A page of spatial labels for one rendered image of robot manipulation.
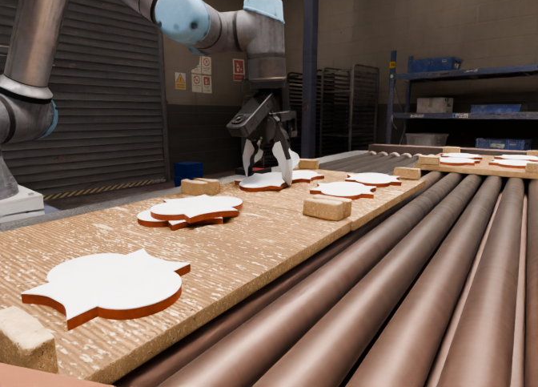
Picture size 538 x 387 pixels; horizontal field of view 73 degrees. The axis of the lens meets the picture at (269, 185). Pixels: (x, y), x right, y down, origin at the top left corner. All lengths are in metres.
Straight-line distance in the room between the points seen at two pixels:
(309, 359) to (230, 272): 0.12
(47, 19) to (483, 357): 0.94
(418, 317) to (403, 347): 0.05
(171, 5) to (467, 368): 0.57
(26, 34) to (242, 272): 0.76
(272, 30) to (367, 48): 5.61
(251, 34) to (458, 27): 5.23
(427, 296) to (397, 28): 5.87
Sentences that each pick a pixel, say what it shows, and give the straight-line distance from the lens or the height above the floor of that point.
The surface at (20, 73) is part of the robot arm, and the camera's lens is 1.00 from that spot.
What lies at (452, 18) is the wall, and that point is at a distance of 5.92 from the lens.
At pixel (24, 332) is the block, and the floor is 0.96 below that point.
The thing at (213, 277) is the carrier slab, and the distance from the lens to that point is 0.35.
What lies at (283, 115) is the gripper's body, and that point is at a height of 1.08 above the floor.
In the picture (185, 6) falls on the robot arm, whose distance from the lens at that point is 0.62.
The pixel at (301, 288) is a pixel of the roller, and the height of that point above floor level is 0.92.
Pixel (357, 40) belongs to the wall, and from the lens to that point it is 6.43.
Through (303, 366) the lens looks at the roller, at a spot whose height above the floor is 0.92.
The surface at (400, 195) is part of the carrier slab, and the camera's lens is 0.74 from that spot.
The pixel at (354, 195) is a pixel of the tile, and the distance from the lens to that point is 0.66.
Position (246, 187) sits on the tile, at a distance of 0.72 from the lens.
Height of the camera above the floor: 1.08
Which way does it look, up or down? 11 degrees down
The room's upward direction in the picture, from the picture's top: straight up
